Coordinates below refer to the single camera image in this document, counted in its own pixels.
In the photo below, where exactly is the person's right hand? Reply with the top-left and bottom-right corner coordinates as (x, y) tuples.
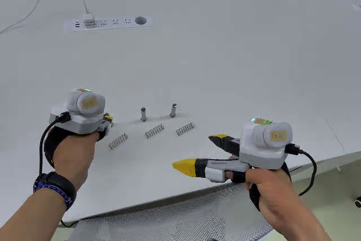
(225, 155), (302, 224)

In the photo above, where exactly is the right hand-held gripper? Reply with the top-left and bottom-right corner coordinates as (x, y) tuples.
(171, 117), (293, 183)

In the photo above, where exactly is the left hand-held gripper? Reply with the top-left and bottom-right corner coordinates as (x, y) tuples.
(49, 88), (115, 142)

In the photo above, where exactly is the person's left forearm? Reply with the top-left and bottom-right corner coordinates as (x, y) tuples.
(0, 187), (70, 241)

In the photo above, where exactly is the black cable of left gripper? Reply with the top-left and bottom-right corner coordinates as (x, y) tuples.
(38, 112), (72, 177)

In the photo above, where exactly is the person's left hand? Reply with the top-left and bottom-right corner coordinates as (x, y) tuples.
(44, 126), (100, 194)

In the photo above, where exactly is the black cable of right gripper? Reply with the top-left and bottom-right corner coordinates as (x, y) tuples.
(284, 143), (318, 197)

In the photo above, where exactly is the white charger plug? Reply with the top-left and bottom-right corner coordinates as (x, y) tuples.
(82, 12), (96, 30)

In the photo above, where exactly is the small metal coil spring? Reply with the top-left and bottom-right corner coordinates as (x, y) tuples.
(175, 122), (196, 137)
(144, 123), (165, 139)
(108, 133), (129, 151)

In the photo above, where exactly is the grey mesh chair seat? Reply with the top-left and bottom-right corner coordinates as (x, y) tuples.
(68, 183), (274, 241)

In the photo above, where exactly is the white power strip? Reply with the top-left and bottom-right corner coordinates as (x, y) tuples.
(63, 15), (155, 32)

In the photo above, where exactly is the person's right forearm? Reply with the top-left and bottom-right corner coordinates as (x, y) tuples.
(261, 197), (332, 241)

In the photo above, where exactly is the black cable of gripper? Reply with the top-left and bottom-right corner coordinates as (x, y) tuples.
(284, 143), (318, 197)
(38, 112), (72, 177)

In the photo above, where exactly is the black wristband with blue cord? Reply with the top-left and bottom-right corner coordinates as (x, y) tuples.
(33, 170), (78, 211)

